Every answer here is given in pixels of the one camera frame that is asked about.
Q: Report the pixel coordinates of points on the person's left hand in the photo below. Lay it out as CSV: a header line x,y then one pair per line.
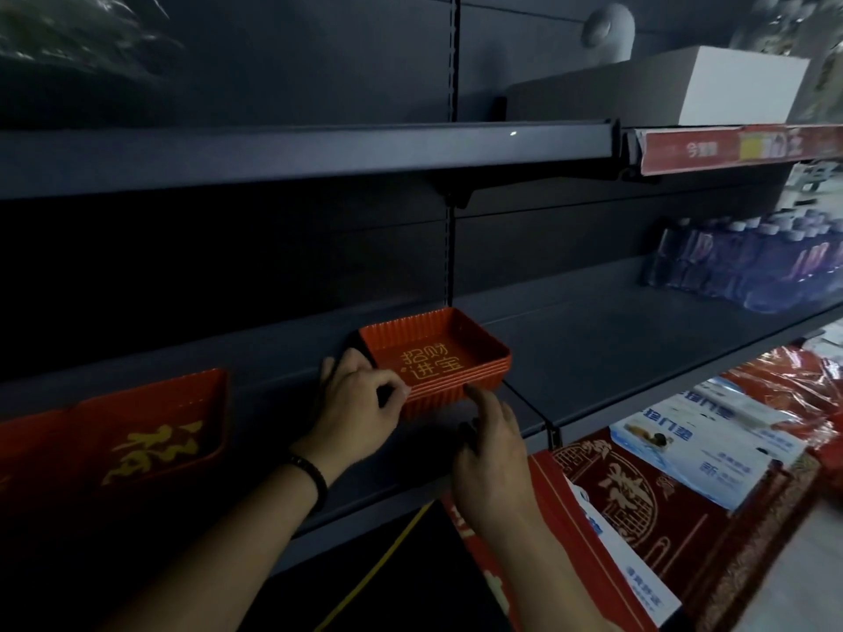
x,y
355,421

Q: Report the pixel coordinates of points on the person's right hand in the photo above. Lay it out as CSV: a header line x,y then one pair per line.
x,y
500,480

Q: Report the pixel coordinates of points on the dark metal shelf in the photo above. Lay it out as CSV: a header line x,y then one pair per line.
x,y
263,157

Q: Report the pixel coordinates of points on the person's left forearm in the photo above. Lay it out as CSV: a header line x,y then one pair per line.
x,y
217,559

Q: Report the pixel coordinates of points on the white flat pack blue print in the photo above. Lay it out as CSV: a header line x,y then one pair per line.
x,y
626,566

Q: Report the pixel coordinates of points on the dark brown gift box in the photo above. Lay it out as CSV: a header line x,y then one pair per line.
x,y
691,533

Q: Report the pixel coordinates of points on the white paper card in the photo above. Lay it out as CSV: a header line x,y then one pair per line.
x,y
718,447

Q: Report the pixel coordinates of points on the shiny red wrapped pack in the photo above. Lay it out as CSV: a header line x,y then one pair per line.
x,y
790,388

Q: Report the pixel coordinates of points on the dark blue bottles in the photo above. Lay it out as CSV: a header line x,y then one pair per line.
x,y
757,269

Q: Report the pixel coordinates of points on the white bowl set box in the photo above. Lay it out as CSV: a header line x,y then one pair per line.
x,y
724,85

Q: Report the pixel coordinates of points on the row of clear bottles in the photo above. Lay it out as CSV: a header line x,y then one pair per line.
x,y
823,65

